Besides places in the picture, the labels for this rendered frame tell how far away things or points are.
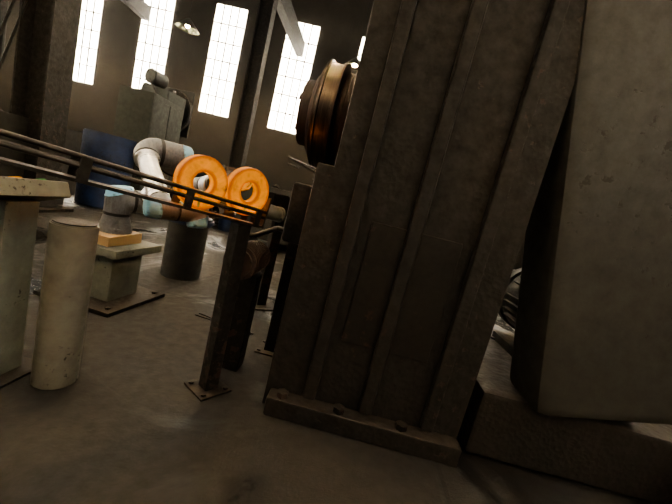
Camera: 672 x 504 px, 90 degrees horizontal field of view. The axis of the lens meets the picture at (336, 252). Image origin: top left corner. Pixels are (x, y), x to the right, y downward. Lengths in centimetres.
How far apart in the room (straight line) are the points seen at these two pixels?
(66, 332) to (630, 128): 178
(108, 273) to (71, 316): 69
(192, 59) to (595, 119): 1309
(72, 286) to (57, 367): 26
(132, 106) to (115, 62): 996
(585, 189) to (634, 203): 15
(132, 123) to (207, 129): 799
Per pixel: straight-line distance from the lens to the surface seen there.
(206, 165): 106
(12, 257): 134
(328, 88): 145
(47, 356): 136
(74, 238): 122
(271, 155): 1210
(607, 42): 138
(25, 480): 114
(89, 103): 1533
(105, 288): 199
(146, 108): 504
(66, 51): 436
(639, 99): 139
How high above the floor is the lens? 76
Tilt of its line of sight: 8 degrees down
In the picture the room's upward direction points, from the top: 14 degrees clockwise
